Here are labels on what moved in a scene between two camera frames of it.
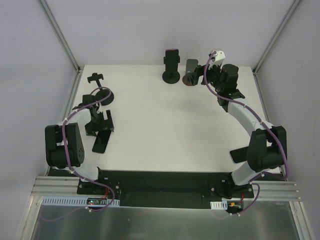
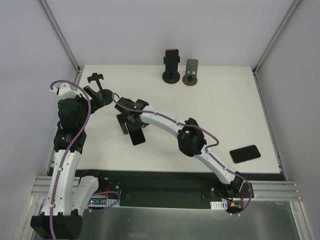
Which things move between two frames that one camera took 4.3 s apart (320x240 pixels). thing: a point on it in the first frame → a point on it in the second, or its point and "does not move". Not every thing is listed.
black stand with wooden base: x=191 y=65 does not move
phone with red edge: x=172 y=60 does not move
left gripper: x=100 y=124 → x=92 y=94
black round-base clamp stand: x=171 y=77 does not move
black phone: x=101 y=141 → x=137 y=136
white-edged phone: x=239 y=155 does not move
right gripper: x=200 y=73 → x=130 y=121
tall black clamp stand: x=102 y=93 does not move
